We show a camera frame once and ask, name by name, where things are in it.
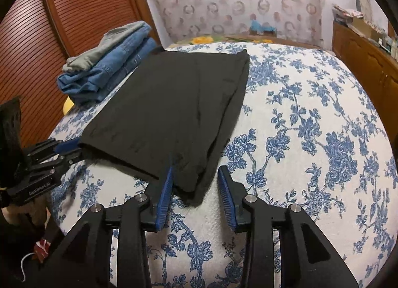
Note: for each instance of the wooden louvered wardrobe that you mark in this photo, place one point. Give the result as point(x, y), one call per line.
point(77, 11)

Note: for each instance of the open cardboard box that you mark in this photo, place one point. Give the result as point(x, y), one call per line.
point(365, 27)

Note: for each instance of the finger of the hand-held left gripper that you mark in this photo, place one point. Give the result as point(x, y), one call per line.
point(67, 146)
point(67, 160)

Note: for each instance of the wooden sideboard cabinet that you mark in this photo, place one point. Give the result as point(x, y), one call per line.
point(357, 52)

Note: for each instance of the blue floral white sheet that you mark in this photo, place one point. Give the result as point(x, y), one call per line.
point(311, 120)

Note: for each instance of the red patterned item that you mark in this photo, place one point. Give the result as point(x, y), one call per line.
point(42, 249)

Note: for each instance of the colourful floral blanket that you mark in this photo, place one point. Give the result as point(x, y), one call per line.
point(202, 40)

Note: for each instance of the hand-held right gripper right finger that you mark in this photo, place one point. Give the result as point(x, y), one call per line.
point(227, 194)

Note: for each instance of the yellow plush toy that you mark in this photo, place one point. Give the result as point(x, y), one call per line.
point(67, 106)

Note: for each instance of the floral cloth stack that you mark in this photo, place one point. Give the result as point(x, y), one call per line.
point(346, 13)

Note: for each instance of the folded grey pants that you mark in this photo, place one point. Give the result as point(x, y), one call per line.
point(93, 58)

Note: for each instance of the black pants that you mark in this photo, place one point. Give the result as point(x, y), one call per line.
point(174, 104)

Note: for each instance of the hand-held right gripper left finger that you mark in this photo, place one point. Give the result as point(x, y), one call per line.
point(163, 204)

